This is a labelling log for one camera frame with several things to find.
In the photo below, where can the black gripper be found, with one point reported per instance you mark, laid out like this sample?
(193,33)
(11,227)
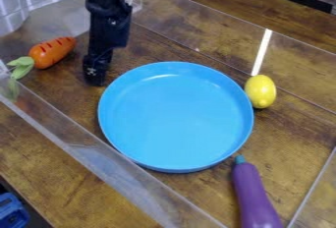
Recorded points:
(109,33)

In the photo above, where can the orange toy carrot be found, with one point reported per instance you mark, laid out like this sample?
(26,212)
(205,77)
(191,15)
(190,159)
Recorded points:
(45,55)

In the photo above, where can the blue round plate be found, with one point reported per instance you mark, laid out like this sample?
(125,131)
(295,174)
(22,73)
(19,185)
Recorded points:
(175,116)

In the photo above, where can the yellow toy lemon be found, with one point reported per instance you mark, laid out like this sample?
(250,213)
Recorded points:
(262,91)

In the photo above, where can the blue plastic box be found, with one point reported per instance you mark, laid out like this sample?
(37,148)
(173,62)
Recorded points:
(14,215)

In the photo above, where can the purple toy eggplant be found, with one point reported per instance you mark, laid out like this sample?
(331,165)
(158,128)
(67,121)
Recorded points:
(258,213)

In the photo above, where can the clear acrylic enclosure wall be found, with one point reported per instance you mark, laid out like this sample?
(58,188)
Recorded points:
(167,207)

